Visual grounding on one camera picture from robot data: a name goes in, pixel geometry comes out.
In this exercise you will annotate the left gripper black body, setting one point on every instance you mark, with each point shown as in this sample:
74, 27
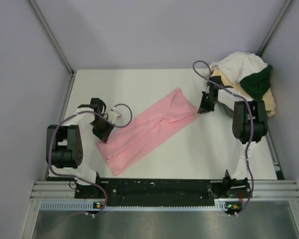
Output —
101, 127

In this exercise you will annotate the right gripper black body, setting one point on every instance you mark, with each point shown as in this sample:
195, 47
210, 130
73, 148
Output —
207, 104

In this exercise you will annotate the pink t shirt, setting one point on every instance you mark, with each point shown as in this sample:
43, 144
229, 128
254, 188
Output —
147, 131

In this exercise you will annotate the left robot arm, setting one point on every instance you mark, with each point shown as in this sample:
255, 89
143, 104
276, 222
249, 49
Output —
64, 146

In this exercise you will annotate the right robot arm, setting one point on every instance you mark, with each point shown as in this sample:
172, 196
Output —
249, 126

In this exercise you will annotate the grey plastic bin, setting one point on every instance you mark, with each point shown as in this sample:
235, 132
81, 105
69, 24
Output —
227, 109

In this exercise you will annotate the white t shirt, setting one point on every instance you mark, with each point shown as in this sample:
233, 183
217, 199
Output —
238, 65

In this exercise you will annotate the dark green t shirt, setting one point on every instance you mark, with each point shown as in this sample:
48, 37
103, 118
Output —
257, 84

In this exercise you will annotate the beige t shirt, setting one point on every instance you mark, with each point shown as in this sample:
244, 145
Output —
268, 98

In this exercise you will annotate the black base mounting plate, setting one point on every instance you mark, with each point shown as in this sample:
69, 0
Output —
165, 192

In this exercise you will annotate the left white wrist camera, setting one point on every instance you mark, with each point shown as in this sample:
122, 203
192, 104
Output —
114, 115

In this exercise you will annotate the right aluminium corner post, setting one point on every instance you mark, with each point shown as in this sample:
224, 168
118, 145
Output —
287, 6

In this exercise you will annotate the aluminium corner post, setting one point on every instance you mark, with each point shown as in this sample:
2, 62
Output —
287, 6
50, 35

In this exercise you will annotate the grey slotted cable duct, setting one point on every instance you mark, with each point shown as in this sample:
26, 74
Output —
93, 207

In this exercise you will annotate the aluminium frame rail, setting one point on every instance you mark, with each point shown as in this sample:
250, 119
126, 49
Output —
264, 190

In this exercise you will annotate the left aluminium corner post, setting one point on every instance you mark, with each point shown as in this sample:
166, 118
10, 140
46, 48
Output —
50, 35

